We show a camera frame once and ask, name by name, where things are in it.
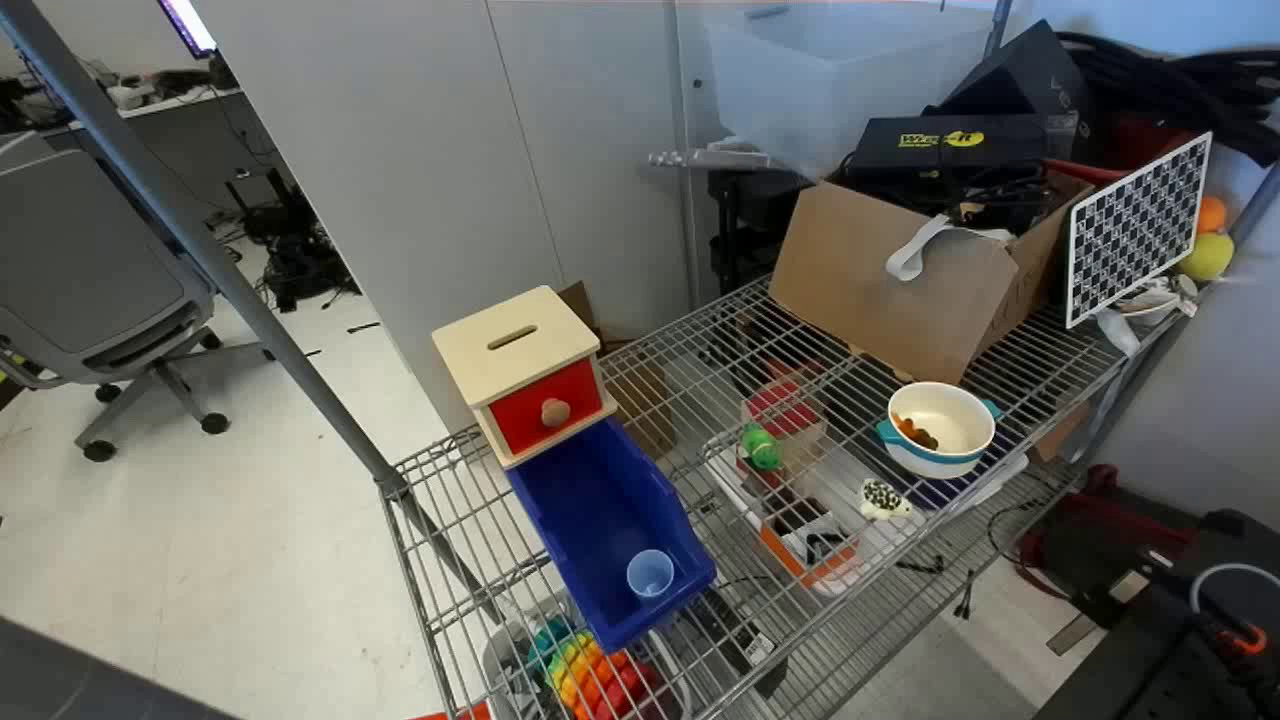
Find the orange ball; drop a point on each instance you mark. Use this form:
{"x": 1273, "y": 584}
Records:
{"x": 1214, "y": 213}

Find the grey metal pole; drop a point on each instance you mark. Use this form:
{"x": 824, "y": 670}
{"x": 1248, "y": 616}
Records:
{"x": 59, "y": 66}

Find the red object under shelf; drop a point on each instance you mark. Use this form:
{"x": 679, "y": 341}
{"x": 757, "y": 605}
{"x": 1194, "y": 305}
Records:
{"x": 780, "y": 411}

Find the cardboard box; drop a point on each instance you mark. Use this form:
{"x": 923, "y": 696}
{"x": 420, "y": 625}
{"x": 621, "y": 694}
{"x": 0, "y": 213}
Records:
{"x": 910, "y": 288}

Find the small brown toy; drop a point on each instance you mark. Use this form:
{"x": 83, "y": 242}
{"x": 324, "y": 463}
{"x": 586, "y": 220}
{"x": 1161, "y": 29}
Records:
{"x": 916, "y": 433}

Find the small clear plastic cup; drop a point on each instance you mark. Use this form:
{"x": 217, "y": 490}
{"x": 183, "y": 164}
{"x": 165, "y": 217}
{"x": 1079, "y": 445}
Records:
{"x": 648, "y": 572}

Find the clear plastic storage tub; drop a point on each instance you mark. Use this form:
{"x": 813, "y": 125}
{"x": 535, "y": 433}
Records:
{"x": 800, "y": 80}

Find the wire shelf rack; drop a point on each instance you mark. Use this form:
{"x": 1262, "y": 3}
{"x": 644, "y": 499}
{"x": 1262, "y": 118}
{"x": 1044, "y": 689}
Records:
{"x": 754, "y": 641}

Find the grey office chair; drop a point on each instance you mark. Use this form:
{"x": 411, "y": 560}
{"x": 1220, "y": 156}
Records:
{"x": 93, "y": 293}

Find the green toy ball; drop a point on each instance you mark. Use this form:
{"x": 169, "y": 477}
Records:
{"x": 757, "y": 450}

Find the rainbow stacking toy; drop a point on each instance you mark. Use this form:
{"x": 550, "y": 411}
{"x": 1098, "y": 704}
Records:
{"x": 590, "y": 682}

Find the yellow tennis ball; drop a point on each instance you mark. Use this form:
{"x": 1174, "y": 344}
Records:
{"x": 1211, "y": 258}

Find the wooden box red drawer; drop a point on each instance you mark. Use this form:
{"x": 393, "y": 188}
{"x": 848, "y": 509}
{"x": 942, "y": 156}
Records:
{"x": 527, "y": 374}

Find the orange white tray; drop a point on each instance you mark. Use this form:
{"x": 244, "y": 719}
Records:
{"x": 806, "y": 539}

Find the black box yellow logo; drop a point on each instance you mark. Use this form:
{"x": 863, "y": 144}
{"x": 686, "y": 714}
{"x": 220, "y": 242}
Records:
{"x": 947, "y": 144}

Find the blue plastic bin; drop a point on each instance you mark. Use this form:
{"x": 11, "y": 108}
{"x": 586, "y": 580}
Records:
{"x": 599, "y": 501}

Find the white bowl blue rim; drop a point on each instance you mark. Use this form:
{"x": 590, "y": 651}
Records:
{"x": 961, "y": 420}

